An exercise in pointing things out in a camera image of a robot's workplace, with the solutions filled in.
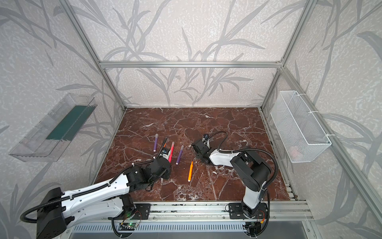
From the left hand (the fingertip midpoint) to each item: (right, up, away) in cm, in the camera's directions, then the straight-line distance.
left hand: (170, 166), depth 80 cm
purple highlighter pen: (-14, +6, +16) cm, 22 cm away
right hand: (+17, +6, +16) cm, 24 cm away
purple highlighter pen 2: (+3, +3, +13) cm, 14 cm away
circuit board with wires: (-19, -27, -9) cm, 34 cm away
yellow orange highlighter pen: (+10, -6, +6) cm, 13 cm away
